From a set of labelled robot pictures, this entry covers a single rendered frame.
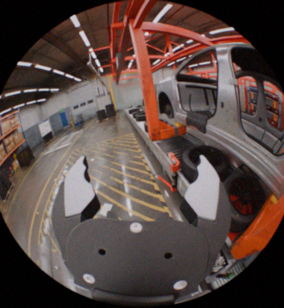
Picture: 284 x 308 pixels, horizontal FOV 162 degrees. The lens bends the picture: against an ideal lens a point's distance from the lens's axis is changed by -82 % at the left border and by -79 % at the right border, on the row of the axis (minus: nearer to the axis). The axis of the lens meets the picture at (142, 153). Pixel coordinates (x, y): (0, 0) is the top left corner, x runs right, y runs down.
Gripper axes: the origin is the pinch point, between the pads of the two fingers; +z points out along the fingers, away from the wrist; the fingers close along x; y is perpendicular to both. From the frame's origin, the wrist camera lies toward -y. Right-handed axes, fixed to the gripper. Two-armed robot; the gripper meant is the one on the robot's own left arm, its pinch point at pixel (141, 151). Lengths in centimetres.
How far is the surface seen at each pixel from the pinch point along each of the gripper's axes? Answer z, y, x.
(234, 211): 12, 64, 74
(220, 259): -23, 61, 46
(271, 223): -19, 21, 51
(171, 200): 75, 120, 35
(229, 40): 194, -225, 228
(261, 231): -19, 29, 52
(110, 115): 704, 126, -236
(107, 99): 962, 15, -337
